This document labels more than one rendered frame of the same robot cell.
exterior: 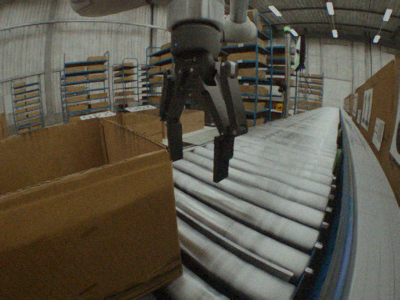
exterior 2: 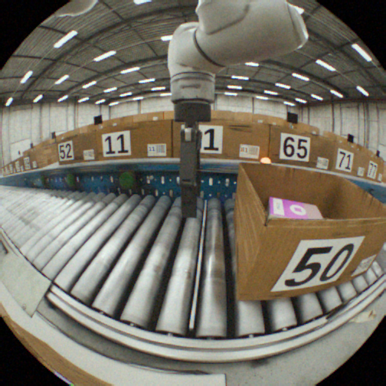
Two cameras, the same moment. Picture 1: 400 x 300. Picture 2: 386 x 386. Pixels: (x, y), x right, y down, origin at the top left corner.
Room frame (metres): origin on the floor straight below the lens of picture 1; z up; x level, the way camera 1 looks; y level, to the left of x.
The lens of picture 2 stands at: (0.47, 0.26, 1.00)
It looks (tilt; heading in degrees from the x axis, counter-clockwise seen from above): 23 degrees down; 232
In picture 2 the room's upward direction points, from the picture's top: straight up
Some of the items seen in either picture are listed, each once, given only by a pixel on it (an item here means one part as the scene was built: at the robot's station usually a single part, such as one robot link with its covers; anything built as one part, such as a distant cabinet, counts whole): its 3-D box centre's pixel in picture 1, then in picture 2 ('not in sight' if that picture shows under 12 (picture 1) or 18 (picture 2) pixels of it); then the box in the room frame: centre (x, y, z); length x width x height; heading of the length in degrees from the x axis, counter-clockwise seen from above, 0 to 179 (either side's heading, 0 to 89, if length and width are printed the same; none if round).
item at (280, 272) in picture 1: (180, 226); (201, 251); (0.27, 0.04, 0.70); 0.46 x 0.01 x 0.09; 46
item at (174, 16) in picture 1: (195, 17); (192, 92); (0.27, 0.01, 1.08); 0.09 x 0.09 x 0.06
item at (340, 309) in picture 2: not in sight; (332, 316); (0.29, 0.39, 0.78); 0.05 x 0.01 x 0.11; 136
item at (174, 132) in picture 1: (175, 142); (188, 201); (0.31, 0.05, 0.87); 0.03 x 0.01 x 0.07; 136
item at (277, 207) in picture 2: not in sight; (293, 220); (0.07, 0.20, 0.79); 0.16 x 0.11 x 0.07; 116
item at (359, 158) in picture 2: not in sight; (338, 157); (-0.65, 0.30, 0.96); 0.39 x 0.29 x 0.17; 135
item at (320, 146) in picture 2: not in sight; (292, 146); (-0.37, 0.03, 0.96); 0.39 x 0.29 x 0.17; 136
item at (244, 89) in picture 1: (245, 89); not in sight; (2.24, -0.58, 0.99); 0.40 x 0.30 x 0.10; 42
